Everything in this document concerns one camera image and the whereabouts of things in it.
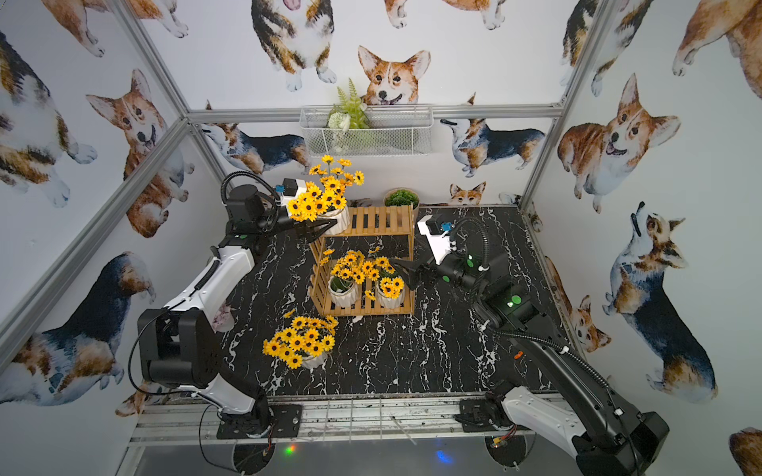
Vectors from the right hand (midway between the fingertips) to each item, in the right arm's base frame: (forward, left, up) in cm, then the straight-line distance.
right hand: (402, 246), depth 63 cm
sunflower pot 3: (+1, +4, -20) cm, 21 cm away
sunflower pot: (-14, +24, -20) cm, 34 cm away
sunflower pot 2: (+6, +16, -21) cm, 27 cm away
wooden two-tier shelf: (+12, +4, -9) cm, 16 cm away
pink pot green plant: (+42, +1, -25) cm, 49 cm away
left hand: (+16, +18, -2) cm, 24 cm away
